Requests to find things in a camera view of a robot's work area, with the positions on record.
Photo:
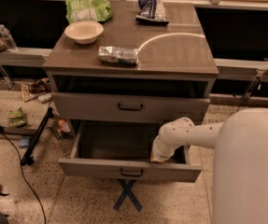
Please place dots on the black tripod leg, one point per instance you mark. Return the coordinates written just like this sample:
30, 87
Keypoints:
27, 158

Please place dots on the grey drawer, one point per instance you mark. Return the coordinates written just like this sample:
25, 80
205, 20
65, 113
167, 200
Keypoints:
128, 108
122, 150

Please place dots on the silver snack packet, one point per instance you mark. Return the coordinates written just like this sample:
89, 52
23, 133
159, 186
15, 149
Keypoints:
111, 54

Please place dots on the blue chip bag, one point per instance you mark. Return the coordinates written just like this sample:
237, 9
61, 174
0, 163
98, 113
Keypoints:
151, 12

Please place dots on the grey shelf rail right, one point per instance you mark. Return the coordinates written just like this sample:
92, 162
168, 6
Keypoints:
242, 69

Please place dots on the small green bag on floor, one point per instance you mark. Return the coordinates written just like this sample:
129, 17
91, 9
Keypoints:
16, 118

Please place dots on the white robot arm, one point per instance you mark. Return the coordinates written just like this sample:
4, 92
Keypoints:
240, 171

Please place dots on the green chip bag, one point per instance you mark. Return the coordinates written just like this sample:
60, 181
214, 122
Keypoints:
88, 10

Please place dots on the grey shelf rail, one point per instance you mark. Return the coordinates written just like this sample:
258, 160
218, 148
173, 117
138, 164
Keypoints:
242, 69
28, 57

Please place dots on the wire basket with items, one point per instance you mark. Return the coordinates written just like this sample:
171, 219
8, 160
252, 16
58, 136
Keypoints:
58, 126

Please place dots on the snack wrapper on floor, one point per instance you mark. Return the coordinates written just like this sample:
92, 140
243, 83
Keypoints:
35, 89

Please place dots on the clear water bottle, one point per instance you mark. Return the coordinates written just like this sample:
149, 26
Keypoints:
7, 37

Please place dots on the grey shelf rail left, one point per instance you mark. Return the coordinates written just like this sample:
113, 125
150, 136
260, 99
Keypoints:
28, 57

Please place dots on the blue tape cross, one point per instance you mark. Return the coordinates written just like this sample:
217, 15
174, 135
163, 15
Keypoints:
127, 192

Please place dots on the grey drawer cabinet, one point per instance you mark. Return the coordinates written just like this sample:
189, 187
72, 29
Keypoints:
174, 60

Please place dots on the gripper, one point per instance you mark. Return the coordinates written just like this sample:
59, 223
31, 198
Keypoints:
162, 151

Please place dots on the white bowl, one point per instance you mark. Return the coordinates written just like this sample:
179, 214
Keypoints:
84, 32

